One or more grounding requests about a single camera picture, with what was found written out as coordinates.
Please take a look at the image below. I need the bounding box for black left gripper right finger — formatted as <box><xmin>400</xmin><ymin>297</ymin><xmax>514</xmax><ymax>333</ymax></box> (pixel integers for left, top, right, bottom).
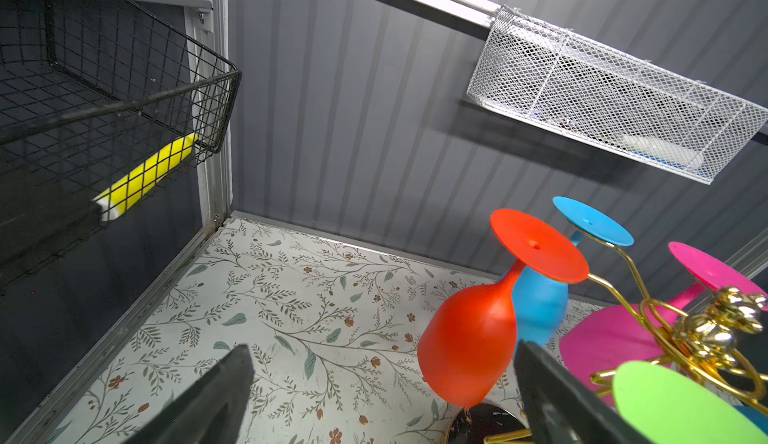
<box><xmin>514</xmin><ymin>341</ymin><xmax>648</xmax><ymax>444</ymax></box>

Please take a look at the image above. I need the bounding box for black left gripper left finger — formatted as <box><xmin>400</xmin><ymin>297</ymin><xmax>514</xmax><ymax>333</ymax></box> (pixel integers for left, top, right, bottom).
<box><xmin>127</xmin><ymin>344</ymin><xmax>254</xmax><ymax>444</ymax></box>

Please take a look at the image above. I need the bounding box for green wine glass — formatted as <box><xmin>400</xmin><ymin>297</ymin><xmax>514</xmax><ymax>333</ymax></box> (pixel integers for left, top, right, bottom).
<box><xmin>613</xmin><ymin>361</ymin><xmax>767</xmax><ymax>443</ymax></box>

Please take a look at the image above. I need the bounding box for pink wine glass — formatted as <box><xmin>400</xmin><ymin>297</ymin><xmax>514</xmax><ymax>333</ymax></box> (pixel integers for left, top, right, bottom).
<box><xmin>560</xmin><ymin>242</ymin><xmax>767</xmax><ymax>412</ymax></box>

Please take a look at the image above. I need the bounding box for blue wine glass on rack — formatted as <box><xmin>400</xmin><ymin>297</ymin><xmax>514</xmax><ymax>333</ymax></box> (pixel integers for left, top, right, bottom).
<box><xmin>512</xmin><ymin>196</ymin><xmax>634</xmax><ymax>346</ymax></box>

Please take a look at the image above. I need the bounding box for red wine glass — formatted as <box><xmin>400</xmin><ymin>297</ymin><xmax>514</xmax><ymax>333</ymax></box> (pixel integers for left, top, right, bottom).
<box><xmin>417</xmin><ymin>209</ymin><xmax>589</xmax><ymax>408</ymax></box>

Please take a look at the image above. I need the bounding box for white mesh basket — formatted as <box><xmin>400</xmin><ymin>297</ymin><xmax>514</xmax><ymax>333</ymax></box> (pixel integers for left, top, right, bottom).
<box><xmin>467</xmin><ymin>6</ymin><xmax>767</xmax><ymax>184</ymax></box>

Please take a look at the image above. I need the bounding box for black wire basket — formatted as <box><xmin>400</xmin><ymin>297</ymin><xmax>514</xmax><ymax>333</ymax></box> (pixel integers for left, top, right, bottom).
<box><xmin>1</xmin><ymin>0</ymin><xmax>241</xmax><ymax>286</ymax></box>

